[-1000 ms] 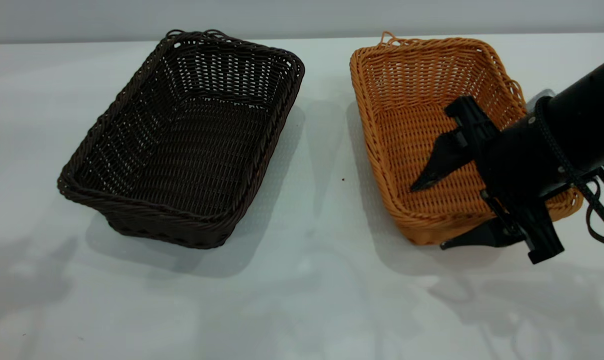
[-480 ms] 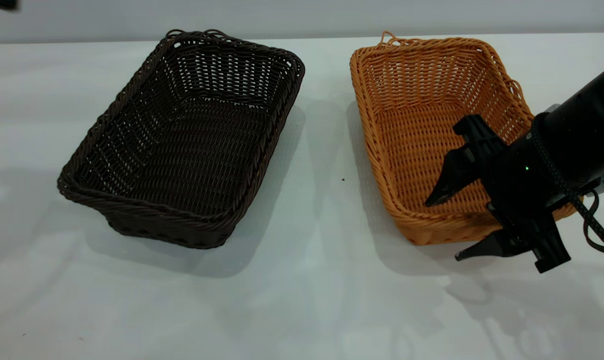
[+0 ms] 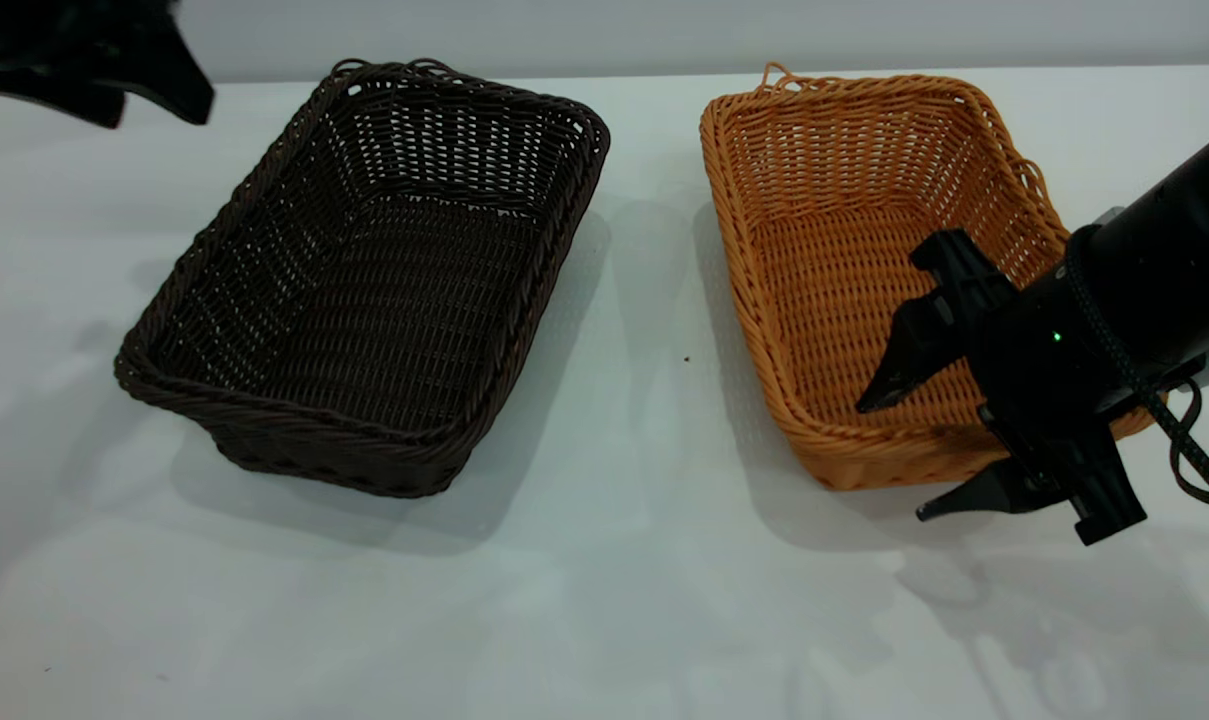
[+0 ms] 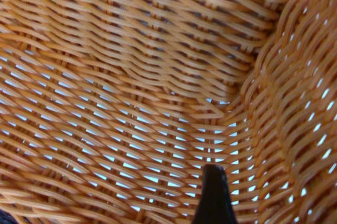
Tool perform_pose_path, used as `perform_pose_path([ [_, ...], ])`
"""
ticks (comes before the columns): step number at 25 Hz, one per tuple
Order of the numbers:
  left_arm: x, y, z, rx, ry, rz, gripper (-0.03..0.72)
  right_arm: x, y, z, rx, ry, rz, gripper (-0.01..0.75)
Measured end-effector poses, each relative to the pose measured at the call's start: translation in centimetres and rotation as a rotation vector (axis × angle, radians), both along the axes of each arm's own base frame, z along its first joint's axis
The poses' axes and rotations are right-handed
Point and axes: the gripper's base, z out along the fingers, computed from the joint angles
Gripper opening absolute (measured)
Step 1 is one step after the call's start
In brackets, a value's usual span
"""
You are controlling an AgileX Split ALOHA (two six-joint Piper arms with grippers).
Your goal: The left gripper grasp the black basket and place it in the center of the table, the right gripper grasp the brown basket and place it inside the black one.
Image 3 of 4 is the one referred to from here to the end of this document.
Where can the black wicker basket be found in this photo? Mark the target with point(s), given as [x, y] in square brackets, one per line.
[384, 330]

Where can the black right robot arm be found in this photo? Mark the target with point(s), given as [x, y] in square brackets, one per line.
[1174, 260]

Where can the orange wicker basket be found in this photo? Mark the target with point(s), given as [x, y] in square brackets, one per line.
[824, 280]

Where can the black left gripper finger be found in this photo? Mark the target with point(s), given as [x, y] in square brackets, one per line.
[54, 93]
[176, 80]

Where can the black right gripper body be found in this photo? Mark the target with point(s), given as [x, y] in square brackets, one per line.
[1044, 370]

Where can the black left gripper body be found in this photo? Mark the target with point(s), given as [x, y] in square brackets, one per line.
[54, 30]

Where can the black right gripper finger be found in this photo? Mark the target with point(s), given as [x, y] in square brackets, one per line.
[919, 345]
[1004, 490]

